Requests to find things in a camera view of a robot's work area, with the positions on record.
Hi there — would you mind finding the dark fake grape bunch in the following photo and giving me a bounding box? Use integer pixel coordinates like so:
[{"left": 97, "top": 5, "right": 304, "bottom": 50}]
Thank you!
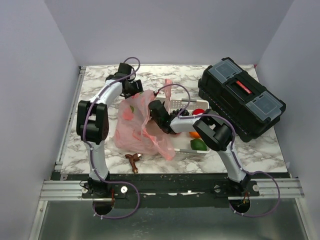
[{"left": 169, "top": 108, "right": 190, "bottom": 117}]

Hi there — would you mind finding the pink plastic bag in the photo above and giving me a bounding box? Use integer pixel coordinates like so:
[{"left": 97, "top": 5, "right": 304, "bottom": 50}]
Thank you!
[{"left": 113, "top": 90, "right": 176, "bottom": 161}]

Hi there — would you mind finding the red fake pomegranate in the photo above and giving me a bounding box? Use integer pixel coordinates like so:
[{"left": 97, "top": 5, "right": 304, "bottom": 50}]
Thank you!
[{"left": 192, "top": 108, "right": 205, "bottom": 116}]

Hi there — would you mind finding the orange fake tangerine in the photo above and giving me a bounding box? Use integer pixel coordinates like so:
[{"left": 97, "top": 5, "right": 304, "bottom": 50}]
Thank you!
[{"left": 189, "top": 131, "right": 201, "bottom": 139}]

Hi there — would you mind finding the green fake lime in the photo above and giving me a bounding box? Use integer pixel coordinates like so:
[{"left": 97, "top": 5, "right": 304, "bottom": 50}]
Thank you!
[{"left": 190, "top": 138, "right": 208, "bottom": 151}]

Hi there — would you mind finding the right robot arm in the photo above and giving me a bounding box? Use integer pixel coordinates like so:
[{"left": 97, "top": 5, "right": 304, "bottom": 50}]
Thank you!
[{"left": 148, "top": 100, "right": 251, "bottom": 196}]

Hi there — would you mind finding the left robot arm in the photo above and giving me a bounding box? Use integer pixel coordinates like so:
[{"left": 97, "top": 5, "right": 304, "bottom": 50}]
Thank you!
[{"left": 76, "top": 62, "right": 143, "bottom": 198}]

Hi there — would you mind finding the white perforated plastic basket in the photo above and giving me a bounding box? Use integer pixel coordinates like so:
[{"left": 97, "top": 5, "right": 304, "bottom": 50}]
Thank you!
[{"left": 168, "top": 98, "right": 211, "bottom": 155}]

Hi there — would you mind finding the brown toy faucet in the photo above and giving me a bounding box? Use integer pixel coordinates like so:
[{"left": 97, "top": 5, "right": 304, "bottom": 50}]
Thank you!
[{"left": 124, "top": 153, "right": 143, "bottom": 174}]

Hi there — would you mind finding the black plastic toolbox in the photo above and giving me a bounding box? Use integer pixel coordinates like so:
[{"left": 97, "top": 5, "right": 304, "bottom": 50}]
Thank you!
[{"left": 198, "top": 57, "right": 286, "bottom": 143}]

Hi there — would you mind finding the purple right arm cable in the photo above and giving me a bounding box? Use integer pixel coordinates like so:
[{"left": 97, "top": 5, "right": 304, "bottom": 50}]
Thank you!
[{"left": 153, "top": 83, "right": 281, "bottom": 218}]

